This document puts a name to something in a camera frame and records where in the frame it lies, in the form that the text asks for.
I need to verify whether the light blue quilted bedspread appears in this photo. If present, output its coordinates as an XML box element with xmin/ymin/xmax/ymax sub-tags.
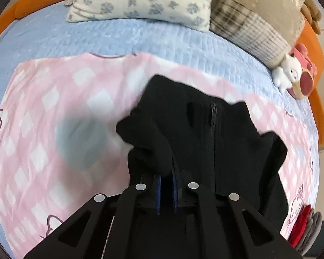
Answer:
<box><xmin>0</xmin><ymin>3</ymin><xmax>317</xmax><ymax>258</ymax></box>

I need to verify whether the pink plush toy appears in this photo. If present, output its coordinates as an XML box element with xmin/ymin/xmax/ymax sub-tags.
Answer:
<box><xmin>288</xmin><ymin>43</ymin><xmax>318</xmax><ymax>100</ymax></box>

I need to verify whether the beige plaid pillow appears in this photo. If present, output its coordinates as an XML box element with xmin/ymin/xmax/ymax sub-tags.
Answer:
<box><xmin>210</xmin><ymin>0</ymin><xmax>305</xmax><ymax>69</ymax></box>

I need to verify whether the black zip jacket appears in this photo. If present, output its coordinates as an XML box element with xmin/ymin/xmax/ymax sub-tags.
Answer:
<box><xmin>116</xmin><ymin>75</ymin><xmax>289</xmax><ymax>230</ymax></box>

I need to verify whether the white plush cat toy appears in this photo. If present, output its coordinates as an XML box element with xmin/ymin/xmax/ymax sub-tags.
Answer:
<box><xmin>272</xmin><ymin>53</ymin><xmax>303</xmax><ymax>94</ymax></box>

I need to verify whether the brown plush toy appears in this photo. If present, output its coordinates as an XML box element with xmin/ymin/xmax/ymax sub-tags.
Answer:
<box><xmin>301</xmin><ymin>0</ymin><xmax>322</xmax><ymax>35</ymax></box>

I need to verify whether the grey garment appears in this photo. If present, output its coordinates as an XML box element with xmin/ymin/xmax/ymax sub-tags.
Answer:
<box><xmin>295</xmin><ymin>208</ymin><xmax>322</xmax><ymax>256</ymax></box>

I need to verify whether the red garment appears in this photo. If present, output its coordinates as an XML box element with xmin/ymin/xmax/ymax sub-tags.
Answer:
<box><xmin>288</xmin><ymin>205</ymin><xmax>312</xmax><ymax>248</ymax></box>

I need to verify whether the pink checked cartoon blanket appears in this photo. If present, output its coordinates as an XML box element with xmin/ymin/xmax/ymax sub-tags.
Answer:
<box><xmin>0</xmin><ymin>53</ymin><xmax>319</xmax><ymax>258</ymax></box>

